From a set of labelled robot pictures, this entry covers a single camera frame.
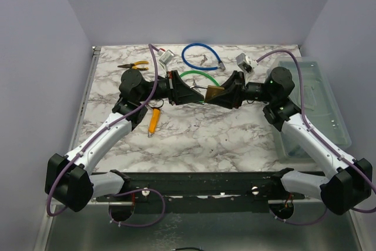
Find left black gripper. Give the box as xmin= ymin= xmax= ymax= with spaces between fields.
xmin=137 ymin=70 xmax=204 ymax=105

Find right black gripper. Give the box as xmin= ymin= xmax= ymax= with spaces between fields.
xmin=207 ymin=71 xmax=274 ymax=109

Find green cable lock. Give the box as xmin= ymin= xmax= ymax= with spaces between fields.
xmin=179 ymin=70 xmax=220 ymax=88

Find brass padlock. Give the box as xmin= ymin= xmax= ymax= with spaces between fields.
xmin=190 ymin=85 xmax=224 ymax=103

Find blue cable lock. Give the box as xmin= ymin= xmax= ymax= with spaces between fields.
xmin=181 ymin=42 xmax=226 ymax=72

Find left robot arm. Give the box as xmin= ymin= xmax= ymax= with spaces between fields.
xmin=45 ymin=69 xmax=204 ymax=212

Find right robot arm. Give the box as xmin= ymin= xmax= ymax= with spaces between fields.
xmin=205 ymin=67 xmax=374 ymax=215

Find orange utility knife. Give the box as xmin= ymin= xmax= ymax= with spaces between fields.
xmin=148 ymin=108 xmax=161 ymax=138

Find clear plastic bin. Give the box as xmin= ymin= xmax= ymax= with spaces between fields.
xmin=272 ymin=57 xmax=351 ymax=163

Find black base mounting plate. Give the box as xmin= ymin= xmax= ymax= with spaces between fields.
xmin=60 ymin=170 xmax=341 ymax=213

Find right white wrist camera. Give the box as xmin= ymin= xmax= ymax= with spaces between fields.
xmin=236 ymin=53 xmax=258 ymax=82

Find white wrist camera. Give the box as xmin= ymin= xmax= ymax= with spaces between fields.
xmin=236 ymin=53 xmax=258 ymax=82
xmin=157 ymin=48 xmax=175 ymax=72

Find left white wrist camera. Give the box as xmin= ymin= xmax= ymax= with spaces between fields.
xmin=157 ymin=48 xmax=175 ymax=72

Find yellow handled pliers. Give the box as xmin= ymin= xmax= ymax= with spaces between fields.
xmin=117 ymin=61 xmax=149 ymax=71

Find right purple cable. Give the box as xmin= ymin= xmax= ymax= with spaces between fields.
xmin=255 ymin=49 xmax=376 ymax=225

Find purple cable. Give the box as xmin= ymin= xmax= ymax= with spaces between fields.
xmin=255 ymin=49 xmax=376 ymax=225
xmin=46 ymin=43 xmax=166 ymax=227

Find aluminium rail frame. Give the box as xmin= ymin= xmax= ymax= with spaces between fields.
xmin=46 ymin=45 xmax=358 ymax=205

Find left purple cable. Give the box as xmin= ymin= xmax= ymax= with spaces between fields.
xmin=46 ymin=43 xmax=166 ymax=227

